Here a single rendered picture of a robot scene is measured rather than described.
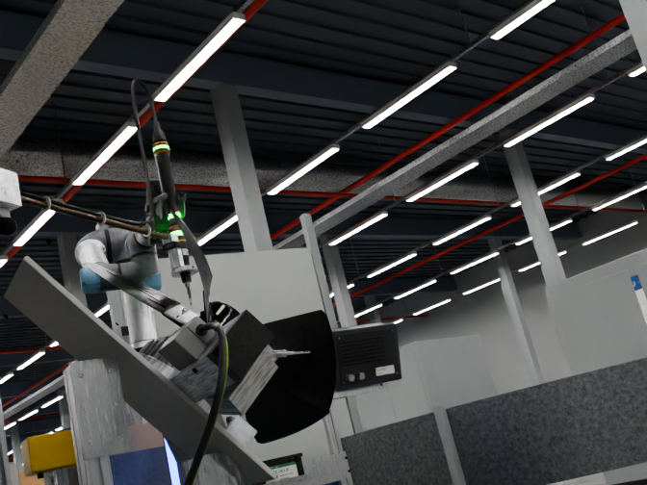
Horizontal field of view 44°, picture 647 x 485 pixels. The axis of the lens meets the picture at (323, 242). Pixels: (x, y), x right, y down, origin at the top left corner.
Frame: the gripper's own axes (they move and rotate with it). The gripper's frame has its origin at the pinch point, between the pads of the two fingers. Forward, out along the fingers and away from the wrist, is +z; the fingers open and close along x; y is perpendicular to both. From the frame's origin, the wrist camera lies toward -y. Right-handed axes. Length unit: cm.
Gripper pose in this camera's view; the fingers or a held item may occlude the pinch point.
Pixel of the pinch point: (173, 193)
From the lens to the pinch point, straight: 211.9
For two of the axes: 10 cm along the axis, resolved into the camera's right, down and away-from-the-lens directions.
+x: -8.5, 0.6, -5.3
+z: 4.8, -3.4, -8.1
